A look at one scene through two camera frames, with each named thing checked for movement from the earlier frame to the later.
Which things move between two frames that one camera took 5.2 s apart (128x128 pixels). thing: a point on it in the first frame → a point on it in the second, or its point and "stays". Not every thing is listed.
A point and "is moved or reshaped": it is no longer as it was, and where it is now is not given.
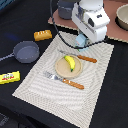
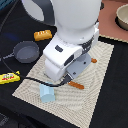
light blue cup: x=80 y=42 is moved or reshaped
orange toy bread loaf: x=42 y=35 stays
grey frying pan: x=25 y=51 stays
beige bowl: x=121 y=18 stays
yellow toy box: x=8 y=77 stays
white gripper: x=92 y=23 → x=65 y=60
